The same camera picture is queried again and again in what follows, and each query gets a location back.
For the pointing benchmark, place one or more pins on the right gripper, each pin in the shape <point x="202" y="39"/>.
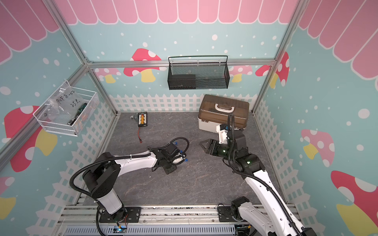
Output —
<point x="212" y="142"/>

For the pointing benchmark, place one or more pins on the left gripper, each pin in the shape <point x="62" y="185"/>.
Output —
<point x="169" y="170"/>

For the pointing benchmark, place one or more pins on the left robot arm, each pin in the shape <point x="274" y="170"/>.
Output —
<point x="97" y="179"/>

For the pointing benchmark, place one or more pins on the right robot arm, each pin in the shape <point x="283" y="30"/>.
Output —
<point x="279" y="219"/>

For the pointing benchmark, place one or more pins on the brown lid storage box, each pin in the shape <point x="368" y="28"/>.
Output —
<point x="214" y="111"/>

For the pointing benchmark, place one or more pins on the black board yellow connectors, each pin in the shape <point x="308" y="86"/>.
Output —
<point x="142" y="119"/>

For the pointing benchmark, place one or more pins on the black box in basket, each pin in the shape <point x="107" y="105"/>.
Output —
<point x="182" y="81"/>

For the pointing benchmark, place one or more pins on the green tool in basket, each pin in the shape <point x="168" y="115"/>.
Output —
<point x="78" y="113"/>

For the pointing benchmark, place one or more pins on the clear plastic bag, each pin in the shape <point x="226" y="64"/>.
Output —
<point x="65" y="101"/>

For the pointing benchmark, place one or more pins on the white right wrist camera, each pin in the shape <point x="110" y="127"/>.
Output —
<point x="222" y="131"/>

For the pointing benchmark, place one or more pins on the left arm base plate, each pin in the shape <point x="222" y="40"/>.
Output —
<point x="129" y="214"/>

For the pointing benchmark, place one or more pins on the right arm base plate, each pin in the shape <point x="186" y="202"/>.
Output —
<point x="225" y="213"/>

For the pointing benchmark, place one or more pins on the black mesh wall basket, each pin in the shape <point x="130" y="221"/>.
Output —
<point x="211" y="71"/>

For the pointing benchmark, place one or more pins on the white wire wall basket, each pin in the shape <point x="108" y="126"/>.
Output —
<point x="60" y="125"/>

